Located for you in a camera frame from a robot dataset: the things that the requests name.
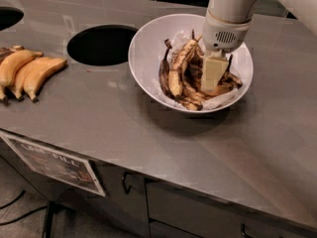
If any dark spotted banana left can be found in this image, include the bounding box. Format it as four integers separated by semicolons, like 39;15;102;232
158;39;172;98

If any yellow banana middle on counter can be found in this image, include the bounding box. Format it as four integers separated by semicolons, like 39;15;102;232
9;57;51;100

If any white paper liner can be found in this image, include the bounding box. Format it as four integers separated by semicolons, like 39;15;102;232
157;32;244;112

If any black floor cable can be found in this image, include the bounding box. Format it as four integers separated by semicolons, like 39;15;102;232
0;204;49;227
0;189;27;210

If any orange yellow banana in bowl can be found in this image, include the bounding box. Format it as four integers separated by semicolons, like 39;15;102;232
201;83;233;97

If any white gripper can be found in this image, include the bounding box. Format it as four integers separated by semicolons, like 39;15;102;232
201;12;251;91

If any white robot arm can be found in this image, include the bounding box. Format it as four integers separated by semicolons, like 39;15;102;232
202;0;317;89

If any black cabinet handle right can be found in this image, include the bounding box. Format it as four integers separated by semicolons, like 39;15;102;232
240;223;256;238

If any brown banana far left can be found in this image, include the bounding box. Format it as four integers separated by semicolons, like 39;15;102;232
0;45;24;63

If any yellow banana left on counter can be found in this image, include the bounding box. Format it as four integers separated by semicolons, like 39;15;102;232
0;50;43;102

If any yellow banana right on counter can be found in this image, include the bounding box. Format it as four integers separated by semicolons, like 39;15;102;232
23;58;67;102

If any brown banana bottom of bowl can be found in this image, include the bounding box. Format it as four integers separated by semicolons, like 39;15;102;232
178;81;208;111

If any landfill sign plate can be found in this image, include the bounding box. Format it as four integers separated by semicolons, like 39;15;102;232
1;132;107;196

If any spotted yellow banana upright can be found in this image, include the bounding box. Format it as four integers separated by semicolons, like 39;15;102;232
168;37;201;99

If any yellow banana on counter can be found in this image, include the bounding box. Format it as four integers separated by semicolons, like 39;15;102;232
0;50;43;102
9;57;51;100
23;58;67;102

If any black cabinet handle left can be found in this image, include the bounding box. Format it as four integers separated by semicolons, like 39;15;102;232
121;171;135;194

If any black cabinet handle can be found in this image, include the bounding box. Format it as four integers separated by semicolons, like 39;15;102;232
240;223;256;238
121;171;135;194

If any white bowl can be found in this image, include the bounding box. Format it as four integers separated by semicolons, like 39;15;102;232
128;14;254;114

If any dark blackened banana right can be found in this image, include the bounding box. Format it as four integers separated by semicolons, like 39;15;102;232
219;56;243;88

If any black floor cable lower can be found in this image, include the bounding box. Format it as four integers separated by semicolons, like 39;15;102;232
0;204;49;227

